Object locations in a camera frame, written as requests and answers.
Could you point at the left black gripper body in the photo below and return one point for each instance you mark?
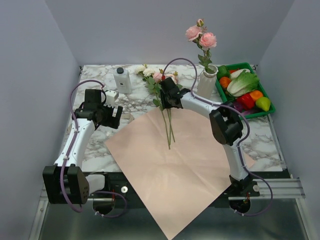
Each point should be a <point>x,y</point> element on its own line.
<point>107,118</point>

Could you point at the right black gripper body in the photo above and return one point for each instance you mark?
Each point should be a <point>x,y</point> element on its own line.
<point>171,107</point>

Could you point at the white rose stem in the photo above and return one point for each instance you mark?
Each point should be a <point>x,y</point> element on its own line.
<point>153,79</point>

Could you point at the peach rose stem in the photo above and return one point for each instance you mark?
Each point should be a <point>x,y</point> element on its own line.
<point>175,79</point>

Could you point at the pink wrapping paper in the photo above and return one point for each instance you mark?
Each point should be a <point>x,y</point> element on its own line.
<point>175,181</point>

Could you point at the pink rose stem with bud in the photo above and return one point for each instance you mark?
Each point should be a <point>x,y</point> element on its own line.
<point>205,41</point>

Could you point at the cream ribbon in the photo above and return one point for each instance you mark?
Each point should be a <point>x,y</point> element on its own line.
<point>125,116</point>

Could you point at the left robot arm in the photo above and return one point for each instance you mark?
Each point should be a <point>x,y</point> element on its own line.
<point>65,181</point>

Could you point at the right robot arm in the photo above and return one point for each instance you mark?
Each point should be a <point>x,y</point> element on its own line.
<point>226,127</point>

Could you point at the white ribbed vase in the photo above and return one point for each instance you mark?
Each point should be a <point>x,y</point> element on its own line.
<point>206,82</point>

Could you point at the white bottle black cap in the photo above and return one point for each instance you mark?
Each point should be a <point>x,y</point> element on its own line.
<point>122,80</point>

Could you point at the green toy pepper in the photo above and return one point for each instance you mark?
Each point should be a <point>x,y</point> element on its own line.
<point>222,72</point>

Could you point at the toy napa cabbage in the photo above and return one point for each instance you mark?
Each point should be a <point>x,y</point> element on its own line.
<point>244,83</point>

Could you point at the red toy pepper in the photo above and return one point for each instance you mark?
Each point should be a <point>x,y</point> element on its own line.
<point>246,101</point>

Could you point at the orange toy fruit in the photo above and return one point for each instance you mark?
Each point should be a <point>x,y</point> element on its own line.
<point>256,94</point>

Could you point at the purple toy eggplant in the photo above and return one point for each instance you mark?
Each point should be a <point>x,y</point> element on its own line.
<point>251,111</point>

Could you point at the green toy pear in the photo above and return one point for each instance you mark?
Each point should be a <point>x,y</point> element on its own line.
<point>263,103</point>

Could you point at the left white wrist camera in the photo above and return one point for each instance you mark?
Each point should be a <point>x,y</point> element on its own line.
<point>111,97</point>

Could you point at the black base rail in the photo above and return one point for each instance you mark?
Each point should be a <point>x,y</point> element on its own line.
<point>236,196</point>

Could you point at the aluminium frame rail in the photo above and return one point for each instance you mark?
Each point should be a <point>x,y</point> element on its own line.
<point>278,188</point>

